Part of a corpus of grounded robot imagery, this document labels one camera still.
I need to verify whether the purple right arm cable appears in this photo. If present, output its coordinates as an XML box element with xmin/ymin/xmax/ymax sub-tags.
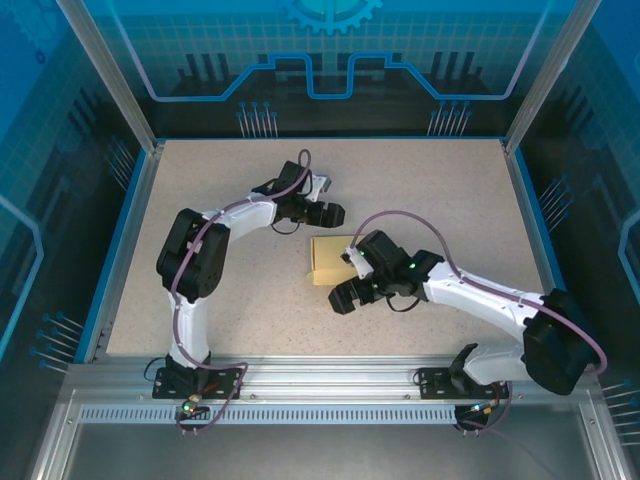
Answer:
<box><xmin>349</xmin><ymin>210</ymin><xmax>609</xmax><ymax>436</ymax></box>

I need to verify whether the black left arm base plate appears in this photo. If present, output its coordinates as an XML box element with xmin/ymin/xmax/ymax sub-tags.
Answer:
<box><xmin>152</xmin><ymin>366</ymin><xmax>247</xmax><ymax>401</ymax></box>

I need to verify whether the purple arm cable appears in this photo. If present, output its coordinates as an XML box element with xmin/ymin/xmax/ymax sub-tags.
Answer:
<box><xmin>349</xmin><ymin>210</ymin><xmax>609</xmax><ymax>436</ymax></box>
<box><xmin>169</xmin><ymin>148</ymin><xmax>316</xmax><ymax>436</ymax></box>

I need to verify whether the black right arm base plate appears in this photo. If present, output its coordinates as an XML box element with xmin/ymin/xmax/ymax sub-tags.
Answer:
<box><xmin>417</xmin><ymin>367</ymin><xmax>516</xmax><ymax>401</ymax></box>

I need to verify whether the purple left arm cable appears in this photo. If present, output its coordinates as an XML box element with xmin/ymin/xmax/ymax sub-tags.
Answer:
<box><xmin>169</xmin><ymin>148</ymin><xmax>316</xmax><ymax>436</ymax></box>

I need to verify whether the grey metal base tray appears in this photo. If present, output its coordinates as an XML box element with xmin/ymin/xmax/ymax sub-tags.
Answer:
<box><xmin>29</xmin><ymin>389</ymin><xmax>626</xmax><ymax>480</ymax></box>

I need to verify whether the aluminium frame post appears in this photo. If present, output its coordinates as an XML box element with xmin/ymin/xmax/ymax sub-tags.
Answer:
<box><xmin>502</xmin><ymin>0</ymin><xmax>599</xmax><ymax>156</ymax></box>
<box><xmin>54</xmin><ymin>0</ymin><xmax>169</xmax><ymax>154</ymax></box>

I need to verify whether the blue table edging strip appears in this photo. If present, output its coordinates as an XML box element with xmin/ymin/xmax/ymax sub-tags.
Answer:
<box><xmin>74</xmin><ymin>149</ymin><xmax>151</xmax><ymax>364</ymax></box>
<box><xmin>514</xmin><ymin>149</ymin><xmax>591</xmax><ymax>364</ymax></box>

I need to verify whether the long aluminium frame rail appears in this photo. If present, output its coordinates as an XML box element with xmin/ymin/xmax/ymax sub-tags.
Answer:
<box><xmin>64</xmin><ymin>354</ymin><xmax>601</xmax><ymax>404</ymax></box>

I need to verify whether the yellow paper box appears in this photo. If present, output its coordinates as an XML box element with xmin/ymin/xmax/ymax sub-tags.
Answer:
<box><xmin>304</xmin><ymin>233</ymin><xmax>371</xmax><ymax>287</ymax></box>

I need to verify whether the slotted grey cable duct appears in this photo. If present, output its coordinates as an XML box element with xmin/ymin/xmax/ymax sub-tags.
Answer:
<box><xmin>77</xmin><ymin>404</ymin><xmax>469</xmax><ymax>426</ymax></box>

